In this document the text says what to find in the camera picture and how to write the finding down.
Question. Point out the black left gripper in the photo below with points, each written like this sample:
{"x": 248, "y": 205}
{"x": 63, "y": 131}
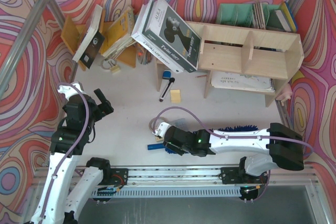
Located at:
{"x": 99, "y": 106}

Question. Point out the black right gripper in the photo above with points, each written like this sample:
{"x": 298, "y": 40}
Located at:
{"x": 170, "y": 140}

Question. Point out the blue microfiber duster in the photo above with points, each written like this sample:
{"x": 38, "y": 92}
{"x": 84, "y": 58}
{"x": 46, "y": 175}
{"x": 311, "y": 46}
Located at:
{"x": 245, "y": 128}

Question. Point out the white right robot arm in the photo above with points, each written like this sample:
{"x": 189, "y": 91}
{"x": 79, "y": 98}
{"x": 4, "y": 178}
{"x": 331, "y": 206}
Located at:
{"x": 275, "y": 147}

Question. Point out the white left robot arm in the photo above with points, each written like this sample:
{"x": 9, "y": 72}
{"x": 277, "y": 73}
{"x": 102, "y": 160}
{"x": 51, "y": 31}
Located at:
{"x": 59, "y": 204}

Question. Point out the light wooden bookshelf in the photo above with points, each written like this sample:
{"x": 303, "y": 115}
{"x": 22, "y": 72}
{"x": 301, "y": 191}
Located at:
{"x": 256, "y": 52}

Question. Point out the yellow blue calculator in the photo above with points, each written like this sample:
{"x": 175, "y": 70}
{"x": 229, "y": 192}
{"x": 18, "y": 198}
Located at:
{"x": 179, "y": 123}

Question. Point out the small brass padlock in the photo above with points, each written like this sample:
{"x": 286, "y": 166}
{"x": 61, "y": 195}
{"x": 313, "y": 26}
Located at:
{"x": 115, "y": 69}

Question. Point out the black and white paperback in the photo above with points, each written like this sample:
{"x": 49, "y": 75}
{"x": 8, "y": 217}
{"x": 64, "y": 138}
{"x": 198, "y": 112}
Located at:
{"x": 90, "y": 39}

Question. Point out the yellow sticky note pad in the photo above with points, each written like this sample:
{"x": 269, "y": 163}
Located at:
{"x": 175, "y": 96}

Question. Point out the black and white marker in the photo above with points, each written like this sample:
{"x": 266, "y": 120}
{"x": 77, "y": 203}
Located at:
{"x": 166, "y": 89}

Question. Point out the coloured pencils bundle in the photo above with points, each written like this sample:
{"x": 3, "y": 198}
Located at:
{"x": 144, "y": 56}

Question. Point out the yellow book stack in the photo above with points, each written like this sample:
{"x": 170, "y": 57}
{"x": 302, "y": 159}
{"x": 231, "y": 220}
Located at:
{"x": 118, "y": 35}

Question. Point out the yellow wooden book stand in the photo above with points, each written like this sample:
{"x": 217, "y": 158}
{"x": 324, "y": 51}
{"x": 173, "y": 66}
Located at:
{"x": 70, "y": 36}

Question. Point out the blue and white eraser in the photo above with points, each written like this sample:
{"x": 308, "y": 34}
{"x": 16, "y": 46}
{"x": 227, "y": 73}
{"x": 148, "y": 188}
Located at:
{"x": 166, "y": 75}

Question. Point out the large Twins story book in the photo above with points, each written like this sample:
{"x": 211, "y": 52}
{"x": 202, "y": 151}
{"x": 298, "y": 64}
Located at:
{"x": 165, "y": 29}

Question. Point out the pink pig figurine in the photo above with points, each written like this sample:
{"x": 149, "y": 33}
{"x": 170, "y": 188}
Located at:
{"x": 285, "y": 94}

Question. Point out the mint green desk organizer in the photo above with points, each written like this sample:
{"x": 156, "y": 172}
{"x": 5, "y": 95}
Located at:
{"x": 260, "y": 16}

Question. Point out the blue bound book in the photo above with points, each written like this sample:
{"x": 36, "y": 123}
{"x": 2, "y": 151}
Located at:
{"x": 286, "y": 17}

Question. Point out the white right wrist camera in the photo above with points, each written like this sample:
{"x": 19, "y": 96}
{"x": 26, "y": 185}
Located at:
{"x": 162, "y": 129}

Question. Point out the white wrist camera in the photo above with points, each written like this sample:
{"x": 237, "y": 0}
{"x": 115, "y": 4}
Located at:
{"x": 68, "y": 91}
{"x": 162, "y": 129}

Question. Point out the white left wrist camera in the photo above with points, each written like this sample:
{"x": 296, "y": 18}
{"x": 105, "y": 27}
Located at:
{"x": 68, "y": 91}

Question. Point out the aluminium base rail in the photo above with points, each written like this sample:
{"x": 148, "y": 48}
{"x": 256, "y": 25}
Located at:
{"x": 194, "y": 181}

